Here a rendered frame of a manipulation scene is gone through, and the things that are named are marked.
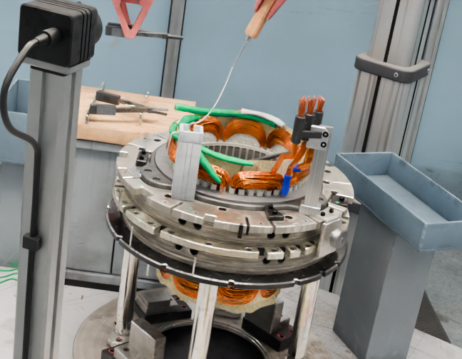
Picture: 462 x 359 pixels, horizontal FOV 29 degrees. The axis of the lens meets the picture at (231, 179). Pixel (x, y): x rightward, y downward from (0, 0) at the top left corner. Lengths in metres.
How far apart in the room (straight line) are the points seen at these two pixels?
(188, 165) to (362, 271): 0.43
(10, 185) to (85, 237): 0.15
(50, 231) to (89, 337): 0.64
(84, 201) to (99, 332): 0.22
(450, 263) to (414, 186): 2.24
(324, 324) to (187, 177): 0.51
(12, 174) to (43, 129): 0.79
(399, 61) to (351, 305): 0.43
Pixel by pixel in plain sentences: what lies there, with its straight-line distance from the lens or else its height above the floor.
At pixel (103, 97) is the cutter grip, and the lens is 1.44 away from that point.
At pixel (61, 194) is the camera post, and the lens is 0.71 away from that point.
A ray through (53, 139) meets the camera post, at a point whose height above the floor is 1.30.
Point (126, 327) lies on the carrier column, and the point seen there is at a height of 0.83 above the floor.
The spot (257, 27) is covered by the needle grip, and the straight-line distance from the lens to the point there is 1.14.
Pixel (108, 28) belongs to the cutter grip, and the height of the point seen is 1.19.
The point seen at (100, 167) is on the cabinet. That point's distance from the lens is 1.41.
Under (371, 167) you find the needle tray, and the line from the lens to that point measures 1.46.
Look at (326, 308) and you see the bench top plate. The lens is 1.55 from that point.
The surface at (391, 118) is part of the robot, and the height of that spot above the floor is 1.09.
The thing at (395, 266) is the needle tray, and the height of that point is 0.95.
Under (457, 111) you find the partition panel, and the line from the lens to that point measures 3.74.
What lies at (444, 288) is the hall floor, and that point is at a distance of 3.46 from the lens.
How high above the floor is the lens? 1.55
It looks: 23 degrees down
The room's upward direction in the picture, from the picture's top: 9 degrees clockwise
